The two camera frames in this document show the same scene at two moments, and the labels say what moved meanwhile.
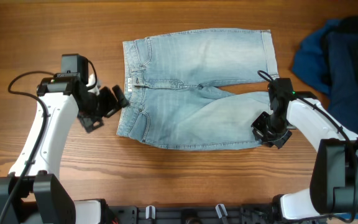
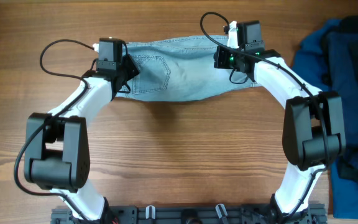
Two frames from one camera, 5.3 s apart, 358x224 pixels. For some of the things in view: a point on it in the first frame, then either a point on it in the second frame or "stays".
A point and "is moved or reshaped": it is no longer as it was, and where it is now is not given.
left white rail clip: (147, 209) stays
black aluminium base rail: (258, 213) stays
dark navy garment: (353, 52) stays
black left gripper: (112, 104) -> (133, 69)
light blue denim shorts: (168, 101) is moved or reshaped
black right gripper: (258, 131) -> (220, 55)
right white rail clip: (217, 209) stays
